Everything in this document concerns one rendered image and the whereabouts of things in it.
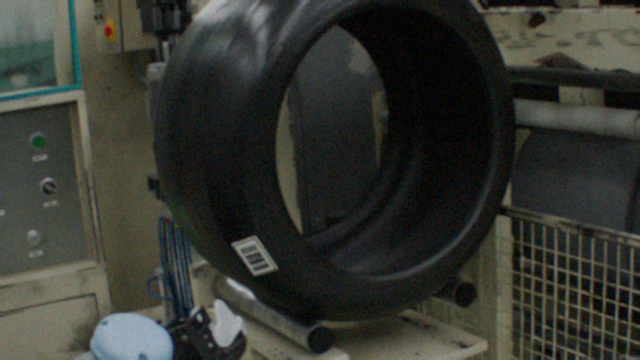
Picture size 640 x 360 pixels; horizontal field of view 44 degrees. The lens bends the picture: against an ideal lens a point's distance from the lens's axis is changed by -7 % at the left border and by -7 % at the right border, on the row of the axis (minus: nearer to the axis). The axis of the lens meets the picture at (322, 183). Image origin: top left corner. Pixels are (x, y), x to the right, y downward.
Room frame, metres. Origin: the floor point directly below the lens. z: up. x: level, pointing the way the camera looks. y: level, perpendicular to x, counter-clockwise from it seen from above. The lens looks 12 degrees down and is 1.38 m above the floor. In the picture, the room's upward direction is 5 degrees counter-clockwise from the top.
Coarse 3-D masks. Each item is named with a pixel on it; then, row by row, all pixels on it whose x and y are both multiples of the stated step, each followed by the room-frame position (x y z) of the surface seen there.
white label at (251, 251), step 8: (248, 240) 1.11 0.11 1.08; (256, 240) 1.11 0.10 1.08; (240, 248) 1.12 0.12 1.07; (248, 248) 1.12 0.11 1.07; (256, 248) 1.12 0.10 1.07; (240, 256) 1.13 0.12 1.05; (248, 256) 1.13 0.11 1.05; (256, 256) 1.12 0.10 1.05; (264, 256) 1.12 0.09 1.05; (248, 264) 1.13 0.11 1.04; (256, 264) 1.13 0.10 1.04; (264, 264) 1.13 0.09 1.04; (272, 264) 1.12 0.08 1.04; (256, 272) 1.13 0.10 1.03; (264, 272) 1.13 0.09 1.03
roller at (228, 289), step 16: (224, 288) 1.42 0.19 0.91; (240, 288) 1.39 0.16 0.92; (240, 304) 1.36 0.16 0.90; (256, 304) 1.32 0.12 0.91; (272, 304) 1.29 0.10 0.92; (272, 320) 1.26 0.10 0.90; (288, 320) 1.23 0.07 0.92; (304, 320) 1.20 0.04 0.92; (288, 336) 1.22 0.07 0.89; (304, 336) 1.17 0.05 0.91; (320, 336) 1.17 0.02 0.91; (320, 352) 1.17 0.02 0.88
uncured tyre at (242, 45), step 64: (256, 0) 1.18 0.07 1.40; (320, 0) 1.17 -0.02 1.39; (384, 0) 1.22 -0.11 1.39; (448, 0) 1.28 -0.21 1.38; (192, 64) 1.21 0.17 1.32; (256, 64) 1.12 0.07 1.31; (384, 64) 1.55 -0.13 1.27; (448, 64) 1.51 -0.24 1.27; (192, 128) 1.14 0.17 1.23; (256, 128) 1.11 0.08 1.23; (448, 128) 1.54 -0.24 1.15; (512, 128) 1.34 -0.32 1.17; (192, 192) 1.16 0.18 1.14; (256, 192) 1.11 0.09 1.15; (384, 192) 1.54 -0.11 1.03; (448, 192) 1.49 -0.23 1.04; (320, 256) 1.15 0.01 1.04; (384, 256) 1.47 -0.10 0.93; (448, 256) 1.26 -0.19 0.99
